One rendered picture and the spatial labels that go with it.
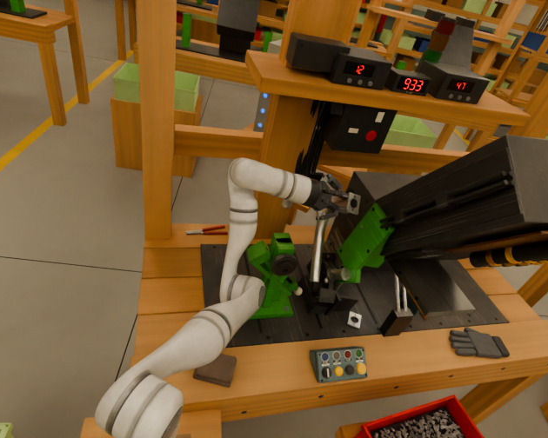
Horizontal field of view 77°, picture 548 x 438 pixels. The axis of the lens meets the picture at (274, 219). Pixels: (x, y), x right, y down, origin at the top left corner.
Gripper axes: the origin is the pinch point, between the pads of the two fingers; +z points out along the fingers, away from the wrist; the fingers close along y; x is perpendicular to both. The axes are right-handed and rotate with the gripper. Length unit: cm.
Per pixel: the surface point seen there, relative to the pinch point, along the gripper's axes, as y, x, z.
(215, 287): -31.3, 31.7, -22.1
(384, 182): 14.1, 11.0, 23.5
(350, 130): 22.2, 2.1, -0.9
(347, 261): -15.4, 7.3, 9.8
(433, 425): -55, -12, 32
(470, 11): 535, 341, 480
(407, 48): 468, 424, 412
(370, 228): -5.0, -0.9, 9.8
